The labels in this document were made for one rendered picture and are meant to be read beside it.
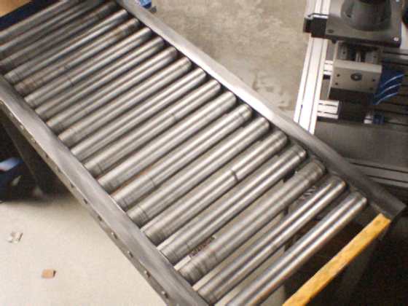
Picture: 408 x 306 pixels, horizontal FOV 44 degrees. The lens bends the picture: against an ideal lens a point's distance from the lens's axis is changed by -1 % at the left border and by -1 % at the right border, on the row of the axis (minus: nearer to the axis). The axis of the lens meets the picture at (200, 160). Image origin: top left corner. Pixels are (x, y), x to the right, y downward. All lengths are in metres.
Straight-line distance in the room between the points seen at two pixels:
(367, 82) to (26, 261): 1.46
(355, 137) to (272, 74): 0.68
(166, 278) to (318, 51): 1.56
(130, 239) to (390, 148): 1.25
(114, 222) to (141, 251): 0.10
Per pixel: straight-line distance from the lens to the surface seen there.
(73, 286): 2.07
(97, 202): 1.26
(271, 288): 1.13
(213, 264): 1.15
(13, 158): 2.32
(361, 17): 1.61
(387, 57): 1.70
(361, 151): 2.09
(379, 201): 1.26
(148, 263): 1.15
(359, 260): 1.49
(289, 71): 2.65
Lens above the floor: 1.84
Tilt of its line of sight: 54 degrees down
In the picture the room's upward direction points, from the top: 6 degrees counter-clockwise
